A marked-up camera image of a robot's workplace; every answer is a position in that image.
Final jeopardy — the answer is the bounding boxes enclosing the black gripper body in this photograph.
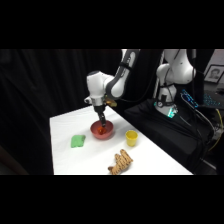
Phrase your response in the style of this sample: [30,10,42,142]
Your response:
[92,104,107,117]

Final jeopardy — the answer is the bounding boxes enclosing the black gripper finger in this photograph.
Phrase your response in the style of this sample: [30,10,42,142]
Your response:
[101,113,108,129]
[97,113,105,128]

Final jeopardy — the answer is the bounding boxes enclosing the red ball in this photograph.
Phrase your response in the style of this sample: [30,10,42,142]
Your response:
[96,126,108,136]

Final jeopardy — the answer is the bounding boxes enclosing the pink bowl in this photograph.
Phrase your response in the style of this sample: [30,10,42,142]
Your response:
[89,119,115,141]

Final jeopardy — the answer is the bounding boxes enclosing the tan wrist connector block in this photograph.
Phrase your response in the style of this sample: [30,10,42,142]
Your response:
[104,97,119,108]

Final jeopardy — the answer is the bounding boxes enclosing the green soft toy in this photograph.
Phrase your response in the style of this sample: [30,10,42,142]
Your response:
[70,134,87,149]

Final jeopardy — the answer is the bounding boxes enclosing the yellow cup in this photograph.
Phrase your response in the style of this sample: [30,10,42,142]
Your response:
[124,129,139,148]

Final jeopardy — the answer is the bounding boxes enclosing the black covered robot stand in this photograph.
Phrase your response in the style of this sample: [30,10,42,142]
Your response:
[123,97,216,176]

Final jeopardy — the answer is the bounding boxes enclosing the green status light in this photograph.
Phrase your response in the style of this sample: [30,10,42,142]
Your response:
[166,106,177,119]

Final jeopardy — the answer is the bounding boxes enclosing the blue lit device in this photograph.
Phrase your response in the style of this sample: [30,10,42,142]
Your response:
[180,88,200,109]

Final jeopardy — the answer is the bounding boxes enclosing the backlit keyboard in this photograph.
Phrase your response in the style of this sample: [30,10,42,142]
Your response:
[202,92,224,108]

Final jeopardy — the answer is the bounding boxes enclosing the framed portrait picture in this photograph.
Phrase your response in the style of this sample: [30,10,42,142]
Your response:
[203,64,224,84]

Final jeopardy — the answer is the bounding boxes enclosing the yellow cable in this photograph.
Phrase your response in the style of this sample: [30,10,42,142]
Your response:
[207,107,224,152]

